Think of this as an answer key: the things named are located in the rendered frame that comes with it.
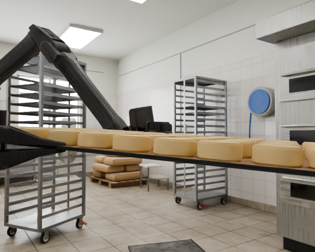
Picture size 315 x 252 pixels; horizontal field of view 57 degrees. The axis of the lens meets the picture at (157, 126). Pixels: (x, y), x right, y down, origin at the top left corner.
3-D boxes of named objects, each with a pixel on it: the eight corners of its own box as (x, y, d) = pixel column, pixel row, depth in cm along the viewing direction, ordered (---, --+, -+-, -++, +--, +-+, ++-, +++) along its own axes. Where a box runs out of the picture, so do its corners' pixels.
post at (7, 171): (5, 226, 284) (8, 53, 290) (3, 225, 286) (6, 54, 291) (8, 225, 287) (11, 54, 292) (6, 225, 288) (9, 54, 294)
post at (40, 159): (39, 233, 265) (41, 47, 270) (37, 232, 266) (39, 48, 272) (42, 232, 268) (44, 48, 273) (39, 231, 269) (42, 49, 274)
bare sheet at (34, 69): (40, 65, 274) (41, 63, 274) (11, 69, 291) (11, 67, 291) (83, 76, 328) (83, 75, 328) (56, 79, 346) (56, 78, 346)
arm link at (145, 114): (127, 145, 96) (116, 149, 88) (122, 110, 96) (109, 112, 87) (161, 141, 92) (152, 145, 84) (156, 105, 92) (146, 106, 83)
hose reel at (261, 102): (279, 171, 370) (278, 85, 373) (272, 172, 362) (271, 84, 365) (252, 168, 404) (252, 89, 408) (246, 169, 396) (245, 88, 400)
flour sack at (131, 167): (110, 168, 648) (110, 161, 649) (127, 167, 672) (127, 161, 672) (125, 172, 589) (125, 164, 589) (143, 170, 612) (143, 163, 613)
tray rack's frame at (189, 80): (203, 195, 467) (202, 85, 473) (228, 201, 426) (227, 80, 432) (172, 201, 429) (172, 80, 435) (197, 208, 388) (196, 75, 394)
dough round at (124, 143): (113, 148, 40) (114, 133, 40) (150, 150, 40) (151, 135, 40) (110, 151, 35) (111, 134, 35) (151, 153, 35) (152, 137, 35)
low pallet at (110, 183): (88, 180, 643) (88, 175, 644) (120, 177, 690) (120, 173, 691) (113, 189, 546) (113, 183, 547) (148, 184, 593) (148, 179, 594)
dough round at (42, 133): (55, 141, 47) (56, 129, 47) (47, 143, 42) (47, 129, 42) (24, 140, 47) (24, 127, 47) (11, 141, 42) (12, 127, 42)
